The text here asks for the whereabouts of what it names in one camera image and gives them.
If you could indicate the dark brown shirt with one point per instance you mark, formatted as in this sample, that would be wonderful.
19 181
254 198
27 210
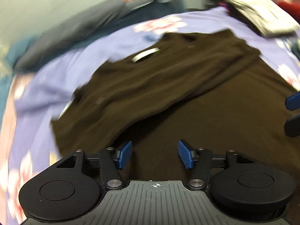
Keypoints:
212 90

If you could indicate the white polka dot garment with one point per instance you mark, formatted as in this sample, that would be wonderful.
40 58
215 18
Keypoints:
266 16

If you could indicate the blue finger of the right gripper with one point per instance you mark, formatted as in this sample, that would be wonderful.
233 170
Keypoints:
293 102

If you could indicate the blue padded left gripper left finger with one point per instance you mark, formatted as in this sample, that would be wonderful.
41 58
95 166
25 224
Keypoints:
112 160

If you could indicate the dark grey pillow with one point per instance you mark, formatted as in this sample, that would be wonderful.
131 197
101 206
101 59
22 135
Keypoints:
91 24

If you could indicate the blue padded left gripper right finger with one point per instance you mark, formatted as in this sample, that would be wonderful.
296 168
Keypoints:
198 160

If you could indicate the purple floral bed sheet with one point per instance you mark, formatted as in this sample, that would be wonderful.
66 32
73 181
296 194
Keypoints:
44 187

